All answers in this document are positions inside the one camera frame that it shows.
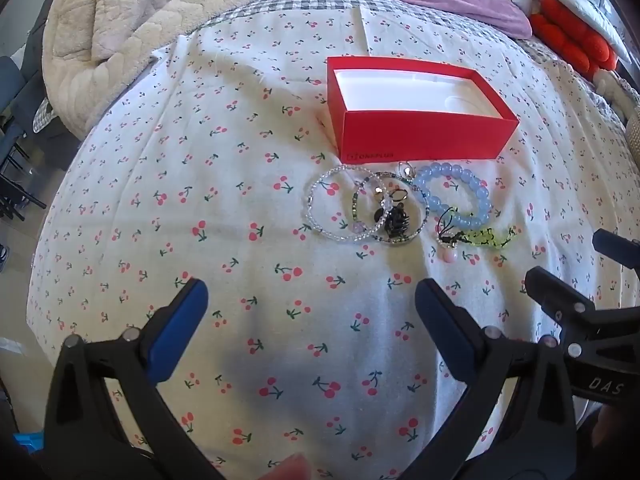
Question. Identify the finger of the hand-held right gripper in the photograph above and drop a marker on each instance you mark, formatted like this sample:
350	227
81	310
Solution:
617	245
560	297

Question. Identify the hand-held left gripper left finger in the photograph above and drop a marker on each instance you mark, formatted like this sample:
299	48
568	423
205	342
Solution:
185	325

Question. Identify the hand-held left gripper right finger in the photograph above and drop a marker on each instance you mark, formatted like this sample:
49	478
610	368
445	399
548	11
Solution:
445	327

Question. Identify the green charm with pink beads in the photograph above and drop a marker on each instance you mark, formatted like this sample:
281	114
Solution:
480	237

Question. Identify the black hair claw clip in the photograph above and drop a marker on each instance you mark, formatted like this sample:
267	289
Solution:
395	225

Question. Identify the red cardboard box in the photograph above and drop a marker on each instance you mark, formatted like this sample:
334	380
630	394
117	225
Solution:
425	135

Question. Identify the person's left hand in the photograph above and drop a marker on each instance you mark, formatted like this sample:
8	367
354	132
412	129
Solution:
290	469

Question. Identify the cherry print bedsheet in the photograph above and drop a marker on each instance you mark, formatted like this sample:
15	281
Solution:
200	185

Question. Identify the cream plush toy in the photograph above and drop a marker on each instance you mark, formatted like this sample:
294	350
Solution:
617	92

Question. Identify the orange plush cushion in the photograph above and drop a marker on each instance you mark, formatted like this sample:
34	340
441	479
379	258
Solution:
565	35

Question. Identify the beige quilted blanket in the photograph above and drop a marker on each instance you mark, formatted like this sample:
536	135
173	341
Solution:
125	20

